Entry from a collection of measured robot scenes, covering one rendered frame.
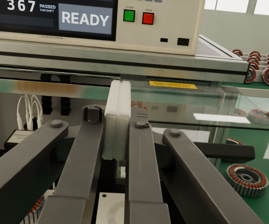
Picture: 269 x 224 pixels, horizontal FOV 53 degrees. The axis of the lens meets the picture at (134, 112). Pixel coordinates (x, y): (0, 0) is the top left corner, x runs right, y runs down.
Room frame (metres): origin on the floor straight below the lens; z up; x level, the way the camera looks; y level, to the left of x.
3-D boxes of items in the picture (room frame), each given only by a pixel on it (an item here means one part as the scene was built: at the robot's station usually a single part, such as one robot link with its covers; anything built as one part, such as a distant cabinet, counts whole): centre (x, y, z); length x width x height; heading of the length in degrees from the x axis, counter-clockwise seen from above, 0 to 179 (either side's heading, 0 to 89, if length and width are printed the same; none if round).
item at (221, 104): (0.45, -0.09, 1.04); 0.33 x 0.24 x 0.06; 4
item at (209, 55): (0.75, 0.13, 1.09); 0.68 x 0.44 x 0.05; 94
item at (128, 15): (0.56, 0.03, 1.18); 0.02 x 0.01 x 0.02; 94
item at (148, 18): (0.57, -0.01, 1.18); 0.02 x 0.01 x 0.02; 94
